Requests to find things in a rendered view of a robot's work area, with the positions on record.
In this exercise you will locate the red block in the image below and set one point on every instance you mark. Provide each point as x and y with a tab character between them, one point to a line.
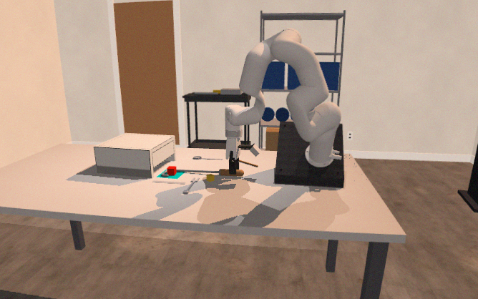
171	170

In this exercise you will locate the teal square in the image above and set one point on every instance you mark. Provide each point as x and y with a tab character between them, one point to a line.
176	176

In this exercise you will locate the yellow cube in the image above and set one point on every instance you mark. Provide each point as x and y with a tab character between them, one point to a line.
210	178

